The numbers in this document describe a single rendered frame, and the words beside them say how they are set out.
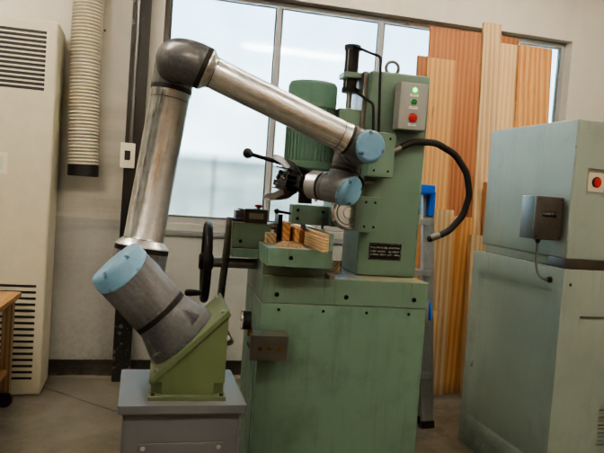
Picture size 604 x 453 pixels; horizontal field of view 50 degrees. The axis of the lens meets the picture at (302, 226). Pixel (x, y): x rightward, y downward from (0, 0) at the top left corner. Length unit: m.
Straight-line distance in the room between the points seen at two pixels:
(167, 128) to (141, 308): 0.51
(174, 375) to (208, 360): 0.09
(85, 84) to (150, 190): 1.68
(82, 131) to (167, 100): 1.61
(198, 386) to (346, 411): 0.76
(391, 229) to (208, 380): 0.96
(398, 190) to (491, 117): 1.79
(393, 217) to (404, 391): 0.61
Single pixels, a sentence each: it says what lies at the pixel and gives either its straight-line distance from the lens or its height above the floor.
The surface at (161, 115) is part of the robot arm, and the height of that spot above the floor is 1.26.
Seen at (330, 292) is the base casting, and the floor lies 0.75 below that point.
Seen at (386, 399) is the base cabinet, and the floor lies 0.39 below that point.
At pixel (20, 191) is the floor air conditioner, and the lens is 3.32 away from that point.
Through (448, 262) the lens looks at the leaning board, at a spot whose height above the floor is 0.75.
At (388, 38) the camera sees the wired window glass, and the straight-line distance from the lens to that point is 4.01.
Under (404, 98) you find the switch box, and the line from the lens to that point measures 2.26.
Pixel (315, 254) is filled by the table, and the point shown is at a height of 0.88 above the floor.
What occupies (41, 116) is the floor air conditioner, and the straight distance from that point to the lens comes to 3.32.
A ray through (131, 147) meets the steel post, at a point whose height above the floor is 1.25.
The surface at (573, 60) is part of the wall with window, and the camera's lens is 4.52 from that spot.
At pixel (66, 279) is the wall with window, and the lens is 3.63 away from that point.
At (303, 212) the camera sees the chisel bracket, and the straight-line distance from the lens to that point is 2.29.
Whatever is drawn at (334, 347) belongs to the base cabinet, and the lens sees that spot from 2.19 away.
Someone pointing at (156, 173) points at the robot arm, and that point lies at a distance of 1.81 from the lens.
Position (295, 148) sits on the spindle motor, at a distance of 2.26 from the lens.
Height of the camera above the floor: 1.08
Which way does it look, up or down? 3 degrees down
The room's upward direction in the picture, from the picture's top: 4 degrees clockwise
